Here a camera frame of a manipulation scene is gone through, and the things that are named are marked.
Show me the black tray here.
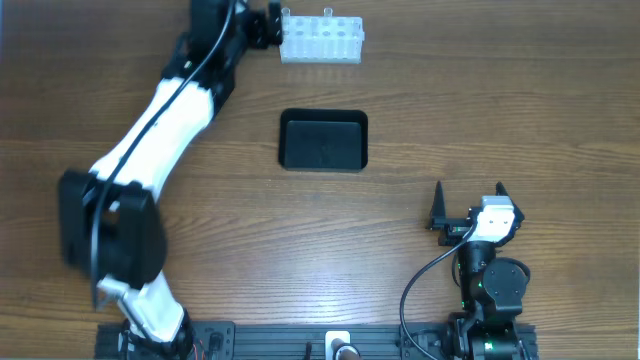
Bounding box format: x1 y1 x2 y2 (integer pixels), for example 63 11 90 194
277 107 370 174

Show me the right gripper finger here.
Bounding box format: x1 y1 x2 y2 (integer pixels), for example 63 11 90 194
494 181 525 226
430 180 447 219

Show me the mounting rail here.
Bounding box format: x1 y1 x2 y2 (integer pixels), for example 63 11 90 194
94 321 539 360

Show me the white test tube rack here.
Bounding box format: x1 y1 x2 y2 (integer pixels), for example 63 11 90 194
278 14 366 65

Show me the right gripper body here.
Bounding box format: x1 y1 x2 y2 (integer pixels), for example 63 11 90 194
426 207 482 247

